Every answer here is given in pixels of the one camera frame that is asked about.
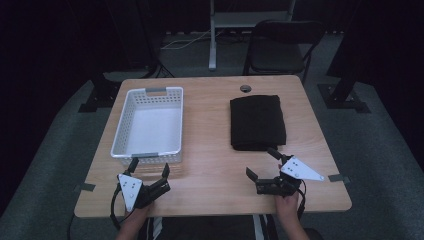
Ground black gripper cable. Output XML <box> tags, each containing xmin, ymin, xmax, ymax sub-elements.
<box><xmin>295</xmin><ymin>179</ymin><xmax>307</xmax><ymax>221</ymax></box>
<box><xmin>109</xmin><ymin>184</ymin><xmax>134</xmax><ymax>231</ymax></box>

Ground black folding chair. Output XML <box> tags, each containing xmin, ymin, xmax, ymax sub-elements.
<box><xmin>242</xmin><ymin>19</ymin><xmax>327</xmax><ymax>85</ymax></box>

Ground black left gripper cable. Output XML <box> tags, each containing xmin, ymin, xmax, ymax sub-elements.
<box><xmin>109</xmin><ymin>184</ymin><xmax>134</xmax><ymax>231</ymax></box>

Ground grey metal stand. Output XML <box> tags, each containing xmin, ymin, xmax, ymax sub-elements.
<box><xmin>207</xmin><ymin>0</ymin><xmax>297</xmax><ymax>71</ymax></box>

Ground white plastic basket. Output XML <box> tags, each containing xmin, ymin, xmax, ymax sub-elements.
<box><xmin>110</xmin><ymin>86</ymin><xmax>185</xmax><ymax>166</ymax></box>

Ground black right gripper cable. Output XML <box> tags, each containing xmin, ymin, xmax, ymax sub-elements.
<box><xmin>295</xmin><ymin>179</ymin><xmax>307</xmax><ymax>221</ymax></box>

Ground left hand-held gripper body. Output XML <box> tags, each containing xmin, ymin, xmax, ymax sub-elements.
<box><xmin>117</xmin><ymin>172</ymin><xmax>172</xmax><ymax>213</ymax></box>

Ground person's right hand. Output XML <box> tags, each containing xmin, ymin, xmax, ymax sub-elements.
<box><xmin>274</xmin><ymin>192</ymin><xmax>301</xmax><ymax>223</ymax></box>

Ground black stand with base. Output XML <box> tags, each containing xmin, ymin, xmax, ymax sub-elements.
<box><xmin>77</xmin><ymin>0</ymin><xmax>176</xmax><ymax>114</ymax></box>
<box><xmin>316</xmin><ymin>0</ymin><xmax>372</xmax><ymax>114</ymax></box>

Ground person's dark striped pants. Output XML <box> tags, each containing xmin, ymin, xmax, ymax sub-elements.
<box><xmin>137</xmin><ymin>215</ymin><xmax>325</xmax><ymax>240</ymax></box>

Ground black cloth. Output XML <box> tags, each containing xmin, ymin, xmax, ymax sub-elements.
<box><xmin>229</xmin><ymin>94</ymin><xmax>288</xmax><ymax>152</ymax></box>

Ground white floor cable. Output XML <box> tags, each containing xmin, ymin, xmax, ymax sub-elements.
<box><xmin>160</xmin><ymin>29</ymin><xmax>225</xmax><ymax>51</ymax></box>

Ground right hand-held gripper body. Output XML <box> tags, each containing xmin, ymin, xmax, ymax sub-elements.
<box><xmin>255</xmin><ymin>155</ymin><xmax>325</xmax><ymax>198</ymax></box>

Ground person's left hand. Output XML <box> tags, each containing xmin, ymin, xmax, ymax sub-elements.
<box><xmin>124</xmin><ymin>202</ymin><xmax>155</xmax><ymax>228</ymax></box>

